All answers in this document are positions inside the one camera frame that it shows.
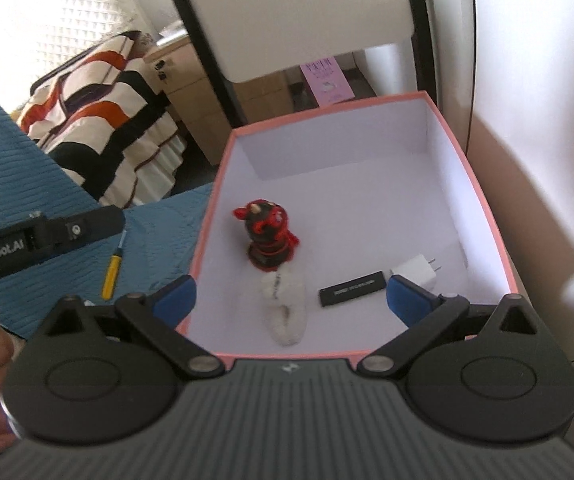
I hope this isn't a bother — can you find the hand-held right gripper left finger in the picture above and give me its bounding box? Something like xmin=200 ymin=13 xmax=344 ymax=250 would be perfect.
xmin=42 ymin=275 xmax=221 ymax=379

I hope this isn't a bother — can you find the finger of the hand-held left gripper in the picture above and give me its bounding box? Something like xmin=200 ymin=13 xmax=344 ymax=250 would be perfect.
xmin=41 ymin=206 xmax=126 ymax=257

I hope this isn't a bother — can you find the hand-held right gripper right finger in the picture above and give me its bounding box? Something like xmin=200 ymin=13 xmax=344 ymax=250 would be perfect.
xmin=358 ymin=274 xmax=548 ymax=379

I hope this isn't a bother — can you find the white charger plug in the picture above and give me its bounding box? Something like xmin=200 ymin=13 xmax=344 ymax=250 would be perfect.
xmin=389 ymin=254 xmax=443 ymax=291

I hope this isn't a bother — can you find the yellow handled screwdriver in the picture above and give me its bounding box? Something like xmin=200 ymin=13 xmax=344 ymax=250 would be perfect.
xmin=100 ymin=230 xmax=128 ymax=300

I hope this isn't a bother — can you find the black rectangular stick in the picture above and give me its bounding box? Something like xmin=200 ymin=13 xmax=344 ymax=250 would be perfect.
xmin=318 ymin=270 xmax=387 ymax=309

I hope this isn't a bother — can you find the pink cardboard box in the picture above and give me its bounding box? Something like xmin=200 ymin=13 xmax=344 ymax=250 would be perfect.
xmin=176 ymin=91 xmax=520 ymax=364

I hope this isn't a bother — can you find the white plush toy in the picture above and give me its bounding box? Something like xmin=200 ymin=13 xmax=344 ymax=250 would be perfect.
xmin=259 ymin=269 xmax=308 ymax=346

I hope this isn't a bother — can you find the red and black toy figure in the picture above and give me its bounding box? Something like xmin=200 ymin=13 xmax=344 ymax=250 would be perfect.
xmin=233 ymin=200 xmax=301 ymax=270

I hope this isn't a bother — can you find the blue textured blanket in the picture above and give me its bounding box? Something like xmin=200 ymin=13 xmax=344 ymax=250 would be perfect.
xmin=0 ymin=79 xmax=216 ymax=337

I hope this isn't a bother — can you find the striped orange black white blanket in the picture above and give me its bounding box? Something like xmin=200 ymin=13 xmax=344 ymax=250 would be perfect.
xmin=14 ymin=32 xmax=188 ymax=210

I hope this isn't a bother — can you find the wooden nightstand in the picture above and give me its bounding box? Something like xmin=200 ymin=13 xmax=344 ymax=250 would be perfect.
xmin=143 ymin=35 xmax=299 ymax=166

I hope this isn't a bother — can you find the white quilted headboard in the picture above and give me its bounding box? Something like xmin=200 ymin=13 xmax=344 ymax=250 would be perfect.
xmin=11 ymin=0 xmax=144 ymax=107

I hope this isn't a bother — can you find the pink paper bag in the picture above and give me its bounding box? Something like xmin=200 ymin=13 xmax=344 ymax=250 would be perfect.
xmin=300 ymin=57 xmax=353 ymax=107

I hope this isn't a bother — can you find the white wardrobe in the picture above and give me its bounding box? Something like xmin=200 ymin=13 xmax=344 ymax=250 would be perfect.
xmin=467 ymin=0 xmax=574 ymax=367

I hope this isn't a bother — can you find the white chair with black frame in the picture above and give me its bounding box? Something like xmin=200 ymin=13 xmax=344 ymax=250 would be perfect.
xmin=154 ymin=0 xmax=474 ymax=167

